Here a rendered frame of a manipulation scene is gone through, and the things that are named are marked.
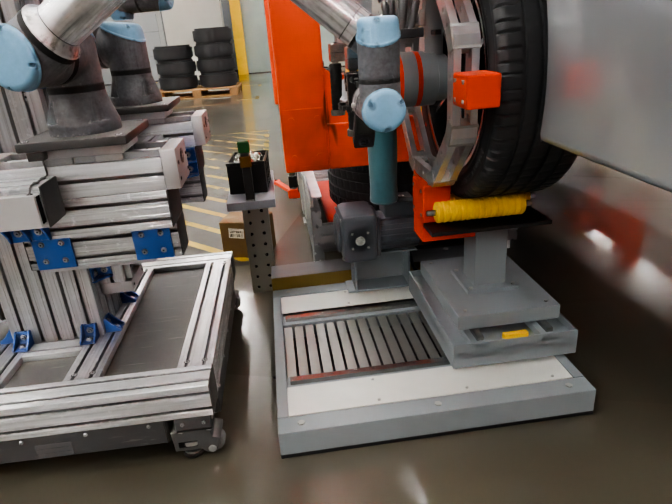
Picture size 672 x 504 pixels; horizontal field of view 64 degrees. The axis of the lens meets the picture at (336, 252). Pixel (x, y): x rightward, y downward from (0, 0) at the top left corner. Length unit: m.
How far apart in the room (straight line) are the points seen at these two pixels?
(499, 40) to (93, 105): 0.87
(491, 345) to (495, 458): 0.30
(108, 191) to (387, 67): 0.67
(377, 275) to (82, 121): 1.23
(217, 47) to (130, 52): 8.09
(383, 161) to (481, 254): 0.40
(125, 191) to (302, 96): 0.83
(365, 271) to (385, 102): 1.18
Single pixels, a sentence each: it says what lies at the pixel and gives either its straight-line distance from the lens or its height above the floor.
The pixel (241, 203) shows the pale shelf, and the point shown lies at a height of 0.45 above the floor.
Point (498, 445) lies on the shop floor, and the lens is 1.49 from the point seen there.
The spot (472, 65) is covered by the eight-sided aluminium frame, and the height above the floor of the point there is 0.90.
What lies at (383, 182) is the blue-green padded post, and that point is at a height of 0.55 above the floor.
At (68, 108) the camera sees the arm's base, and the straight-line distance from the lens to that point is 1.29.
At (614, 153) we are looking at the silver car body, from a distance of 1.01.
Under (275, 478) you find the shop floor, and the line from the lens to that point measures 1.42.
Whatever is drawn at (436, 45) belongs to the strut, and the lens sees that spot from 1.51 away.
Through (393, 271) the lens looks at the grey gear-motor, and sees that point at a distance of 2.09.
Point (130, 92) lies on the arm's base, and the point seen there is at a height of 0.86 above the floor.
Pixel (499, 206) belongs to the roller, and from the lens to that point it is 1.52.
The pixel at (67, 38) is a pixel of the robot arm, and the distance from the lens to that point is 1.15.
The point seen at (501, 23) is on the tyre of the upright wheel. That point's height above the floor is 0.98.
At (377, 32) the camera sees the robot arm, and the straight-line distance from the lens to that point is 0.98.
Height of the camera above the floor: 1.00
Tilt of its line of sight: 23 degrees down
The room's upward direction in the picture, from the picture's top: 4 degrees counter-clockwise
